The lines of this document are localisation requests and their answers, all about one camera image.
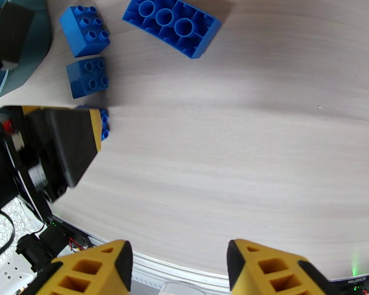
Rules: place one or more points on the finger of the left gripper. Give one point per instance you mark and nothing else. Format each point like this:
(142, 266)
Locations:
(73, 140)

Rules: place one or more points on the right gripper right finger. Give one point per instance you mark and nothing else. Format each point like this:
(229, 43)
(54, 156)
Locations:
(273, 269)

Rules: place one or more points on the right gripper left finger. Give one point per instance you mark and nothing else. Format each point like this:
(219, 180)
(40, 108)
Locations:
(89, 269)

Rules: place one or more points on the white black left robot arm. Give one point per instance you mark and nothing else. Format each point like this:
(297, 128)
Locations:
(6, 275)

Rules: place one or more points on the teal plastic container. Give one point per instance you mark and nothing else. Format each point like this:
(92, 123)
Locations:
(38, 33)

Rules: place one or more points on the large blue lego brick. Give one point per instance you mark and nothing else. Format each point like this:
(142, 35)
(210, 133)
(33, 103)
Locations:
(172, 26)

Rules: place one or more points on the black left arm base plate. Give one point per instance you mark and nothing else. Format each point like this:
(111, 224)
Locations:
(80, 238)

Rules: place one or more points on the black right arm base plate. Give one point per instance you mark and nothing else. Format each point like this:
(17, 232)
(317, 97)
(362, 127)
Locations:
(356, 286)

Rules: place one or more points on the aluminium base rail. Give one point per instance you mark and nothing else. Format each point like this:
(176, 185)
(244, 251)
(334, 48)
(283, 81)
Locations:
(187, 272)

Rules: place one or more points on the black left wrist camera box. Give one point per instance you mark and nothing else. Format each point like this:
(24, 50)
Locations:
(9, 33)

